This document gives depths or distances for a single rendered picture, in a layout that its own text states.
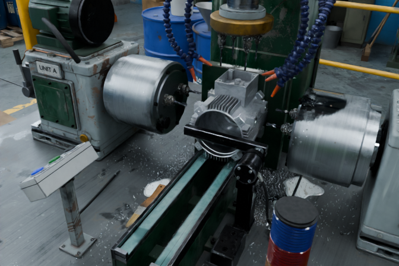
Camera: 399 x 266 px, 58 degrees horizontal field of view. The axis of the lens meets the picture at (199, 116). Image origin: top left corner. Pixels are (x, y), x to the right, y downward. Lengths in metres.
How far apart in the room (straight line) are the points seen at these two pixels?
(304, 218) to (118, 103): 0.80
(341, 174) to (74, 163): 0.66
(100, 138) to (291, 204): 0.89
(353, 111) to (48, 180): 0.74
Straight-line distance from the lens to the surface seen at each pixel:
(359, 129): 0.95
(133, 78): 1.14
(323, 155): 0.96
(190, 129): 1.06
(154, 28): 3.01
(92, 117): 1.26
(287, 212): 0.52
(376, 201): 1.00
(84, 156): 0.91
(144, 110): 1.12
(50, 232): 1.12
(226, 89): 1.07
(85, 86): 1.23
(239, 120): 1.01
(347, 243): 1.11
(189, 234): 0.87
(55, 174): 0.86
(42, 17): 1.29
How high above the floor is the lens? 1.56
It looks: 28 degrees down
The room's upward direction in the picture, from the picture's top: 1 degrees clockwise
